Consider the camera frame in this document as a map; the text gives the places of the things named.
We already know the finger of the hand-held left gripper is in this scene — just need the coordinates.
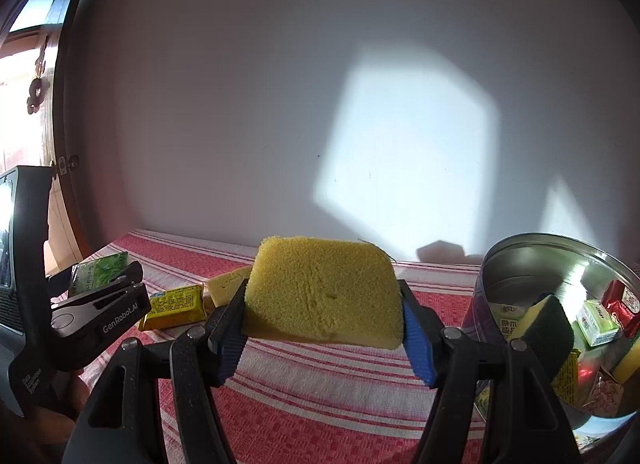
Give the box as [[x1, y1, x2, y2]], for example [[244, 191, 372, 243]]
[[47, 267, 74, 300], [49, 261, 145, 313]]

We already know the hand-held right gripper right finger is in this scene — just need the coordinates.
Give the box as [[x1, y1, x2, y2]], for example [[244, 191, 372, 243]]
[[398, 280, 583, 464]]

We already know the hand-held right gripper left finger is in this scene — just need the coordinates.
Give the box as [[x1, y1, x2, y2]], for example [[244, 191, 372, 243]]
[[60, 278, 250, 464]]

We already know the leaf print green tissue pack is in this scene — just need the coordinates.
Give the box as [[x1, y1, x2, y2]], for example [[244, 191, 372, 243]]
[[69, 252, 130, 297]]

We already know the yellow foil packet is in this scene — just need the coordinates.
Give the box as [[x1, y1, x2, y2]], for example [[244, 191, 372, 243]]
[[551, 351, 581, 404], [138, 285, 209, 333]]

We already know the yellow sponge with thin scourer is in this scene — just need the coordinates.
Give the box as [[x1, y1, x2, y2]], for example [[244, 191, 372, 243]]
[[241, 236, 405, 351]]

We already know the yellow sponge with green scourer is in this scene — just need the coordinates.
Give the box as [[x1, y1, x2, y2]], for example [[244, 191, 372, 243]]
[[515, 294, 575, 390], [612, 333, 640, 385]]

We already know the round metal tin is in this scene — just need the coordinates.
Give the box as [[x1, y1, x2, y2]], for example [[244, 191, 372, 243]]
[[460, 231, 640, 451]]

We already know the pink floral snack packet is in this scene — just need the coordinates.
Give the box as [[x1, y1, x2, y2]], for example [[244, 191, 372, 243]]
[[582, 373, 625, 418]]

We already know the red snack packet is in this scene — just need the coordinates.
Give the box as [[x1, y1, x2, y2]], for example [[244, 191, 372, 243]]
[[599, 279, 640, 336]]

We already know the person's left hand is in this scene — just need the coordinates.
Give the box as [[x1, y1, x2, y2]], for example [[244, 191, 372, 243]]
[[65, 369, 96, 418]]

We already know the light wooden door panel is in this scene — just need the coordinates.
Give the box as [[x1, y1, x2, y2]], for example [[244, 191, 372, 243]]
[[45, 178, 84, 277]]

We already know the plain yellow sponge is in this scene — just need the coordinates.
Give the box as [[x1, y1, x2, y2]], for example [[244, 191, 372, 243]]
[[204, 265, 254, 309]]

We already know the red striped tablecloth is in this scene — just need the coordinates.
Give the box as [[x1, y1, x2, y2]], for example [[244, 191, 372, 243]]
[[75, 229, 506, 464]]

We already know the brass door latch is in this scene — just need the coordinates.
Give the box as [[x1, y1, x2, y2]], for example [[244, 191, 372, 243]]
[[51, 154, 81, 174]]

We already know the hanging flower ornament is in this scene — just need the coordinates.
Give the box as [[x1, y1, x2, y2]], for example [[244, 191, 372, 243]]
[[25, 38, 49, 116]]

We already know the pale green tissue pack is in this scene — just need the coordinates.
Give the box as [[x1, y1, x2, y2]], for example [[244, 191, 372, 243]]
[[575, 299, 620, 348]]

